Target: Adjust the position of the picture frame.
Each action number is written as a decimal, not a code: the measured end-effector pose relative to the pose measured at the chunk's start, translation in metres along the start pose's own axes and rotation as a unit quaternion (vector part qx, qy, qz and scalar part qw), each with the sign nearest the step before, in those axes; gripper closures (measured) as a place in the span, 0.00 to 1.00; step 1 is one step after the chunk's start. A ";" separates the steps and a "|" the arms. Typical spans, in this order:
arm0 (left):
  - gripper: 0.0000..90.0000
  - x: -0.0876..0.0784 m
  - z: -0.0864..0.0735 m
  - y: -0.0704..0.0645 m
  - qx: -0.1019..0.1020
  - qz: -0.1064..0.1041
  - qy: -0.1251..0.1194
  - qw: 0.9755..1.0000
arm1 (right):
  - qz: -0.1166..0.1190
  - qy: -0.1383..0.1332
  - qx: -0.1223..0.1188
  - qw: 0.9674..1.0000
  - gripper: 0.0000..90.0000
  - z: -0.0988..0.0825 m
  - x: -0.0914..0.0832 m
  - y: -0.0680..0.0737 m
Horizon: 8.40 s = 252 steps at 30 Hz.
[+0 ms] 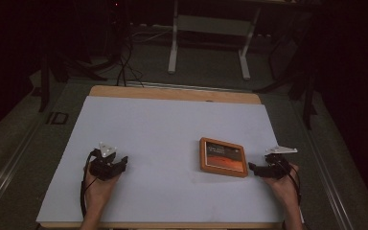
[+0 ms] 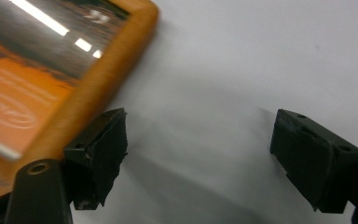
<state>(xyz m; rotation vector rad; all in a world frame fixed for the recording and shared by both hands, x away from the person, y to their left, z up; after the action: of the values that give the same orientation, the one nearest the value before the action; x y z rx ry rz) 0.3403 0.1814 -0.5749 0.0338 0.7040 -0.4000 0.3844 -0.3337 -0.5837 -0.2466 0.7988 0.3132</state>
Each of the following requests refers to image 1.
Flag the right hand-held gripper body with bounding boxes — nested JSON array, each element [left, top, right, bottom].
[[264, 145, 299, 180]]

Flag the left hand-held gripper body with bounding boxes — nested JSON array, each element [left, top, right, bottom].
[[88, 142, 123, 182]]

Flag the wooden picture frame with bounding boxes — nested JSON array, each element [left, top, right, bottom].
[[198, 136, 249, 178]]

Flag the person's right hand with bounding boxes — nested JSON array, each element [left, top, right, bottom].
[[263, 163, 301, 209]]

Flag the person's left hand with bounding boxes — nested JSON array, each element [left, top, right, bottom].
[[83, 166, 121, 209]]

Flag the white table mat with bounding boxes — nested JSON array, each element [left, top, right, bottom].
[[35, 95, 305, 224]]

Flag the black floor socket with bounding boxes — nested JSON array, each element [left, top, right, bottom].
[[46, 111, 70, 126]]

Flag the dark metal stand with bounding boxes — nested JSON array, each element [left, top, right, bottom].
[[37, 47, 109, 113], [255, 32, 320, 130]]

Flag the wooden table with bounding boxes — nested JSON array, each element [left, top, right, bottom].
[[39, 84, 301, 230]]

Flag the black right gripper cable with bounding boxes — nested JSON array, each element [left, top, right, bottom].
[[281, 159, 303, 205]]

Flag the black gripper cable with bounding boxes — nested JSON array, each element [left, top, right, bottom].
[[281, 159, 303, 205], [80, 149, 99, 219]]

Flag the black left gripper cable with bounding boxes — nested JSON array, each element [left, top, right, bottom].
[[80, 149, 99, 219]]

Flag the metal floor rail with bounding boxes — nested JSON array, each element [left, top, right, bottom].
[[291, 99, 356, 230], [0, 124, 46, 219]]

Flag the black floor cables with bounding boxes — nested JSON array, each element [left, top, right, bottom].
[[116, 32, 145, 88]]

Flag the white metal desk frame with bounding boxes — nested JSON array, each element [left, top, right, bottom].
[[167, 0, 262, 81]]

